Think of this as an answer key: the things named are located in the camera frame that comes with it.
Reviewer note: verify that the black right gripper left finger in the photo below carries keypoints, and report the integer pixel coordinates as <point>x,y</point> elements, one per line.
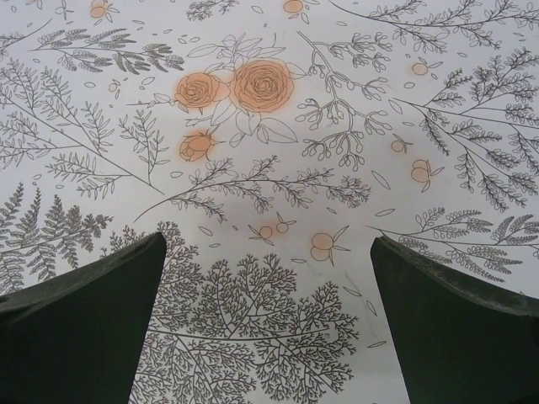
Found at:
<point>76,328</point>

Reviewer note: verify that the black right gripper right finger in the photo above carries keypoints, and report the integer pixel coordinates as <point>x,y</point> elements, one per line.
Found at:
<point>463,336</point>

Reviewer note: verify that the floral print tablecloth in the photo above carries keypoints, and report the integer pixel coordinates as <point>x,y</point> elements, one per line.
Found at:
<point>269,126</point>

